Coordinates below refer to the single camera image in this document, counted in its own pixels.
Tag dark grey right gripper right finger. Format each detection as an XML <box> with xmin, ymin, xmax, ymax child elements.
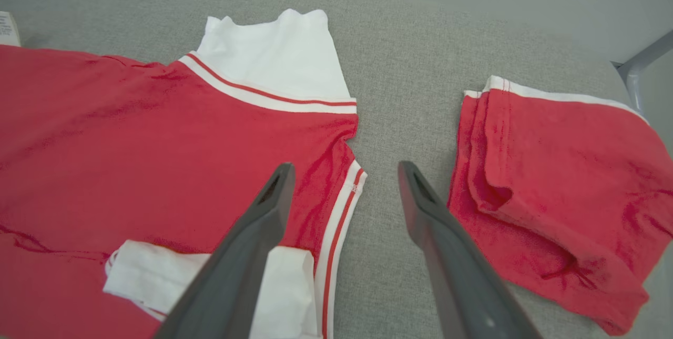
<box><xmin>397</xmin><ymin>160</ymin><xmax>543</xmax><ymax>339</ymax></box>

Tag red shorts white trim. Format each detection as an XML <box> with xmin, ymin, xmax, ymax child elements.
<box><xmin>447</xmin><ymin>75</ymin><xmax>673</xmax><ymax>337</ymax></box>

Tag grey metal tube frame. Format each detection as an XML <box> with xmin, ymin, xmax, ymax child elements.
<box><xmin>611</xmin><ymin>29</ymin><xmax>673</xmax><ymax>115</ymax></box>

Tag grey fabric sofa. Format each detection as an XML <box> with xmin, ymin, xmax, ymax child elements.
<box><xmin>0</xmin><ymin>0</ymin><xmax>673</xmax><ymax>339</ymax></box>

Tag red shirt white sleeves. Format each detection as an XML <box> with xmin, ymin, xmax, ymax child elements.
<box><xmin>0</xmin><ymin>8</ymin><xmax>368</xmax><ymax>339</ymax></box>

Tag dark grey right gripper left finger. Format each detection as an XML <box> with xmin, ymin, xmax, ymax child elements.
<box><xmin>152</xmin><ymin>162</ymin><xmax>297</xmax><ymax>339</ymax></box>

